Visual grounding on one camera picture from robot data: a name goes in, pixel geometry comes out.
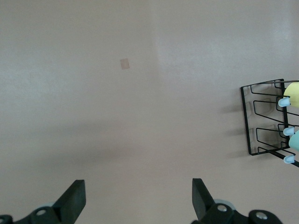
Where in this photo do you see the black wire cup holder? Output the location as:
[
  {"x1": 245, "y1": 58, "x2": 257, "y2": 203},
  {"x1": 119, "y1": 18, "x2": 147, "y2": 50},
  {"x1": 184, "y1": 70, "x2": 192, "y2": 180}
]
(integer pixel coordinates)
[{"x1": 240, "y1": 78, "x2": 299, "y2": 168}]

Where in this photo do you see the green cup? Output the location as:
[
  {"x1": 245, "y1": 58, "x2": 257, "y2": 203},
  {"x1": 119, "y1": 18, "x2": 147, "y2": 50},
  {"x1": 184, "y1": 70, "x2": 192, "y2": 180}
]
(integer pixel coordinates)
[{"x1": 288, "y1": 130, "x2": 299, "y2": 150}]

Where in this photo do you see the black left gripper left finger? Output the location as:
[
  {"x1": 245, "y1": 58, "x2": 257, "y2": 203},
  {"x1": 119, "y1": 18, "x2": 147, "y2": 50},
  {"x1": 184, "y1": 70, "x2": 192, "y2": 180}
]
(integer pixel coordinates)
[{"x1": 0, "y1": 179, "x2": 86, "y2": 224}]

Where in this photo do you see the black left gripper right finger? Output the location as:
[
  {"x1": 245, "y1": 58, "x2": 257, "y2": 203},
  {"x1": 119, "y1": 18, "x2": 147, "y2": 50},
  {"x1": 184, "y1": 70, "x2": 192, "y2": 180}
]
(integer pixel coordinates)
[{"x1": 191, "y1": 178, "x2": 281, "y2": 224}]

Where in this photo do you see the yellow cup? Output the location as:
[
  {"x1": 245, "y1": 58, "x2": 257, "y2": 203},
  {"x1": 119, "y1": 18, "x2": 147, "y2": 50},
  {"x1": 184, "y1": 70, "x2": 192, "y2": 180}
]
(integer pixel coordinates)
[{"x1": 283, "y1": 81, "x2": 299, "y2": 105}]

